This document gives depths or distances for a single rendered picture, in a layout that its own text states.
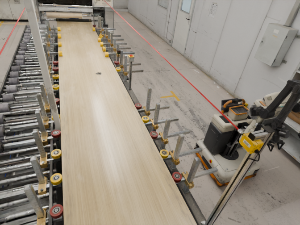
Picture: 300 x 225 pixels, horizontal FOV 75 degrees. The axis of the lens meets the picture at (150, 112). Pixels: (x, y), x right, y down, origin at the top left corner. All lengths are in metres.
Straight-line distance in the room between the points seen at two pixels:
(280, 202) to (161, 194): 1.96
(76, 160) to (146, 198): 0.64
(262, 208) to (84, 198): 2.18
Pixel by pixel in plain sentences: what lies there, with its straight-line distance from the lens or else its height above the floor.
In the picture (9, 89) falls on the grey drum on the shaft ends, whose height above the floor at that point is 0.84.
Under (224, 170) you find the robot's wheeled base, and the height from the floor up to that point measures 0.28.
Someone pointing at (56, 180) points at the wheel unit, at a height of 0.91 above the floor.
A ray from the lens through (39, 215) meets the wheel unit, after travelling 1.60.
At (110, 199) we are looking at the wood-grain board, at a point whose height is 0.90.
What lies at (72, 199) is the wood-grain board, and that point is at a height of 0.90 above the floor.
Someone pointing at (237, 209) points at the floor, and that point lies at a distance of 2.82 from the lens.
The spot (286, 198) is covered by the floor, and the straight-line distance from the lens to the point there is 3.28.
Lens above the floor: 2.22
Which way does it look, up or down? 37 degrees down
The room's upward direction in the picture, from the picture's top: 7 degrees clockwise
